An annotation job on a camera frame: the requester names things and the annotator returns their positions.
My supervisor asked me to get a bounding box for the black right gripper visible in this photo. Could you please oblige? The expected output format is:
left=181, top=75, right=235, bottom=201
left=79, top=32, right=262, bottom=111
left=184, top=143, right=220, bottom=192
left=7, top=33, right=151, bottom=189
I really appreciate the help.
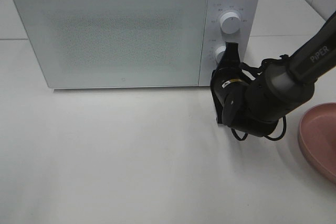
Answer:
left=211, top=42, right=256, bottom=127

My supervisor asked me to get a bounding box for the pink round plate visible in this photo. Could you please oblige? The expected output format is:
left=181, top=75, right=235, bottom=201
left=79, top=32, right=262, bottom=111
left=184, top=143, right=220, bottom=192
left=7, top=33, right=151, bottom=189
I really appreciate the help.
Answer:
left=298, top=102, right=335, bottom=184

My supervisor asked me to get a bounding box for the white microwave door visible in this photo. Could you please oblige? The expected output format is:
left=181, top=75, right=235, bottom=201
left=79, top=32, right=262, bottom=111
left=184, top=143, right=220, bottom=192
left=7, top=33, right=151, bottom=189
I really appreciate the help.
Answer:
left=14, top=0, right=207, bottom=89

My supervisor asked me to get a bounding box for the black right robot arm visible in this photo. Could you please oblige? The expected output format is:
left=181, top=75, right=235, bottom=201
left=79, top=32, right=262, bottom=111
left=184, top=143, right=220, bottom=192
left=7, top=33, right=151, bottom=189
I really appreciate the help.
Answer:
left=210, top=14, right=335, bottom=141

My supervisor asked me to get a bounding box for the white lower timer knob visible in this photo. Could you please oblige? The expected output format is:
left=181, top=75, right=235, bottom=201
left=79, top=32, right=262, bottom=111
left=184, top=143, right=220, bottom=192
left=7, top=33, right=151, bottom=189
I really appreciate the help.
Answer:
left=213, top=46, right=226, bottom=64

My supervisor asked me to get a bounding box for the white upper microwave knob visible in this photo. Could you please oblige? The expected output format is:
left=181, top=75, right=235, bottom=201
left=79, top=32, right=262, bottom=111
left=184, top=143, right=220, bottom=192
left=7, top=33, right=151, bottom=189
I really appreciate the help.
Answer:
left=219, top=10, right=241, bottom=34

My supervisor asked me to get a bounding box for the white microwave oven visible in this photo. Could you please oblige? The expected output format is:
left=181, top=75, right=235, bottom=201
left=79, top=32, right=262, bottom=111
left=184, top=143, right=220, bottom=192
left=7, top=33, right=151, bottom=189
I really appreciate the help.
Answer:
left=9, top=0, right=263, bottom=94

